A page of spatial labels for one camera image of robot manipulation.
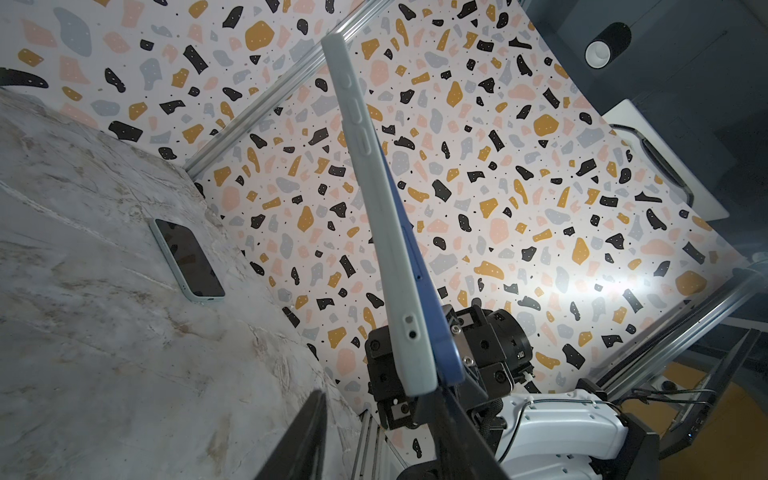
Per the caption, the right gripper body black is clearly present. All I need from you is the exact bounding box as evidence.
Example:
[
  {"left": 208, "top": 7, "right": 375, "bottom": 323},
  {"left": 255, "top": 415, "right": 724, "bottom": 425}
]
[{"left": 365, "top": 304, "right": 533, "bottom": 430}]

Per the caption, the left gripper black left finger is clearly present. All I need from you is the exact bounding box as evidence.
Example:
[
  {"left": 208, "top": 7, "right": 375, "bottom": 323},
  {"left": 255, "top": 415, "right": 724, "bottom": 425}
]
[{"left": 255, "top": 390, "right": 328, "bottom": 480}]

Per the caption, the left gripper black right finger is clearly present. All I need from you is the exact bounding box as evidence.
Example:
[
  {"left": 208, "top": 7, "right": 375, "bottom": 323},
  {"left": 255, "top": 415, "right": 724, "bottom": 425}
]
[{"left": 428, "top": 387, "right": 508, "bottom": 480}]

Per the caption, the black phone blue back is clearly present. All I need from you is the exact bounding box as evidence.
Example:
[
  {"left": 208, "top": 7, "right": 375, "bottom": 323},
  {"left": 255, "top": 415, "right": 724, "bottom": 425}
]
[{"left": 382, "top": 157, "right": 465, "bottom": 386}]

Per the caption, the light green phone case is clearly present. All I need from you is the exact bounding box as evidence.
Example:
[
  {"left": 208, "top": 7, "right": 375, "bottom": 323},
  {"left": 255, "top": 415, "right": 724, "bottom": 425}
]
[{"left": 321, "top": 34, "right": 438, "bottom": 397}]

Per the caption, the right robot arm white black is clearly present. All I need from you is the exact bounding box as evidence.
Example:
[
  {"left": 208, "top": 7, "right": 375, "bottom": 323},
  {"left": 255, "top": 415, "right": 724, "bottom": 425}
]
[{"left": 365, "top": 305, "right": 660, "bottom": 479}]

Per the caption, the black phone right side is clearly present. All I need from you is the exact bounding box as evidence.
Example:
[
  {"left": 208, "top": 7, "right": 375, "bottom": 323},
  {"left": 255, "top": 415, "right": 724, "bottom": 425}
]
[{"left": 148, "top": 218, "right": 226, "bottom": 303}]

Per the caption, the right corner aluminium post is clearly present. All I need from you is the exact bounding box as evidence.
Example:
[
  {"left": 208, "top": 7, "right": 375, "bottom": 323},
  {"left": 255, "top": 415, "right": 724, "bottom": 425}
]
[{"left": 589, "top": 261, "right": 767, "bottom": 400}]

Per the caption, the corner aluminium post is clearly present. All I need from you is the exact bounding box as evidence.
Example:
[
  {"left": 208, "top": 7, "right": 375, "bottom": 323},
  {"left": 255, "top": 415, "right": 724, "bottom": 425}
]
[
  {"left": 184, "top": 0, "right": 393, "bottom": 181},
  {"left": 589, "top": 261, "right": 767, "bottom": 400}
]

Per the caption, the left corner aluminium post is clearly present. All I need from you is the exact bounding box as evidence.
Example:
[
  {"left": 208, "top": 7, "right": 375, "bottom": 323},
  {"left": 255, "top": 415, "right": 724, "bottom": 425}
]
[{"left": 184, "top": 0, "right": 393, "bottom": 181}]

